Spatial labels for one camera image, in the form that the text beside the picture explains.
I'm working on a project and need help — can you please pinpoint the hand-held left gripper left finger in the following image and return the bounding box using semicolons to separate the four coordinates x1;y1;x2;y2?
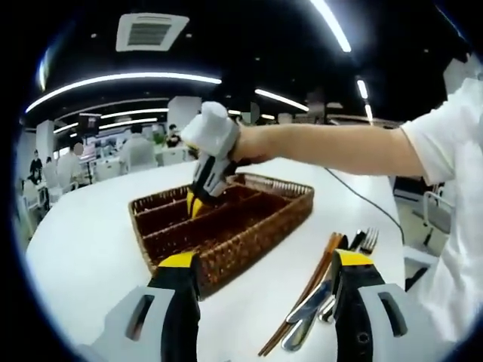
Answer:
81;252;202;362

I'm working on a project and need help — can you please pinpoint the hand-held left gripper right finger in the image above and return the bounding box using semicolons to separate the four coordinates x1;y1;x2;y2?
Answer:
331;248;435;362

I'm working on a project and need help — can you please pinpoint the serrated steel knife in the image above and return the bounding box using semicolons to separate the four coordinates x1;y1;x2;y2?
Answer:
285;229;365;325

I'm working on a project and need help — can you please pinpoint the steel fork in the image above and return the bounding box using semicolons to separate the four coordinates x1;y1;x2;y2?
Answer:
358;227;380;254

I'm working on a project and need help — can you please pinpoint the brown wooden chopstick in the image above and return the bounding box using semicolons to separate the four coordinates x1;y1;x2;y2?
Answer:
258;232;339;355
263;233;345;357

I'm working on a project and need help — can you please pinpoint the smooth steel knife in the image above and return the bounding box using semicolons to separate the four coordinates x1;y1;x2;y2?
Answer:
281;290;337;351

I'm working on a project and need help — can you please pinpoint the brown wicker storage tray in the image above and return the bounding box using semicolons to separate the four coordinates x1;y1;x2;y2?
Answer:
128;172;315;299

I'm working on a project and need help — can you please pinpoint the ceiling air conditioner vent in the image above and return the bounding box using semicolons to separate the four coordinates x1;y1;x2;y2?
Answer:
115;14;189;52

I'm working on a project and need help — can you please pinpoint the hanging dark display screen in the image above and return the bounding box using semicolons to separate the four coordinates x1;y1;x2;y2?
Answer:
78;112;101;131

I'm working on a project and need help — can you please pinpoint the grey mesh office chair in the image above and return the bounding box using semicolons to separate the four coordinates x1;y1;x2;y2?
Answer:
411;190;456;248

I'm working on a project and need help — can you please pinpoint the person's white shirt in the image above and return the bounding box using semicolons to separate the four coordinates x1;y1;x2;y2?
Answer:
401;56;483;344

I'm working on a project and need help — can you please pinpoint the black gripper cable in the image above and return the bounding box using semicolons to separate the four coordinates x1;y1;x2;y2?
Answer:
324;167;405;243

